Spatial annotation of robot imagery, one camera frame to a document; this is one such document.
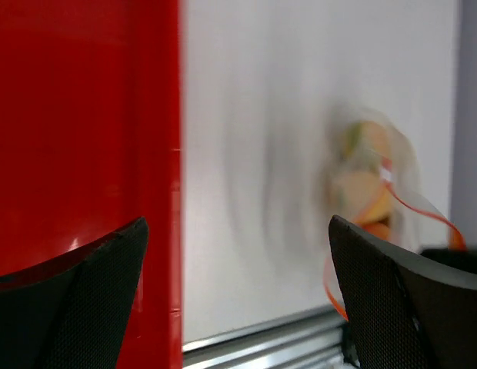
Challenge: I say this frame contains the yellow green mango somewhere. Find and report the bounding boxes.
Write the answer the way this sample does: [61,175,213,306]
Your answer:
[339,121,392,168]

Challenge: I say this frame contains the clear zip top bag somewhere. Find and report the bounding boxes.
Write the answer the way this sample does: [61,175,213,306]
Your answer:
[319,107,469,322]

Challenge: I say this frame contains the orange fruit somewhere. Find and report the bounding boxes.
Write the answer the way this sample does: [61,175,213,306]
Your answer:
[330,170,392,224]

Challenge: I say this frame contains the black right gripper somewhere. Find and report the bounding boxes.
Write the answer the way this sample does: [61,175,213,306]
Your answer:
[420,248,477,274]

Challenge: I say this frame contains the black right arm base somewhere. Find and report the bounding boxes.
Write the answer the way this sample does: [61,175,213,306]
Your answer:
[341,324,360,369]

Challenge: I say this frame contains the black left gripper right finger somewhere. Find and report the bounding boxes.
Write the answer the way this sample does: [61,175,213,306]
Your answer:
[329,215,477,368]

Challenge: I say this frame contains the pink peach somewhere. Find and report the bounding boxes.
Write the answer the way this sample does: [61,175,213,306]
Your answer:
[362,222,391,241]

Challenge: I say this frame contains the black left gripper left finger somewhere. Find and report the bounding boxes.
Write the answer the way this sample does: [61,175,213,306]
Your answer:
[0,218,148,368]

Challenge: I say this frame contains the red plastic tray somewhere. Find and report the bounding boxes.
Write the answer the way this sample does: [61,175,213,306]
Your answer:
[0,1,182,368]

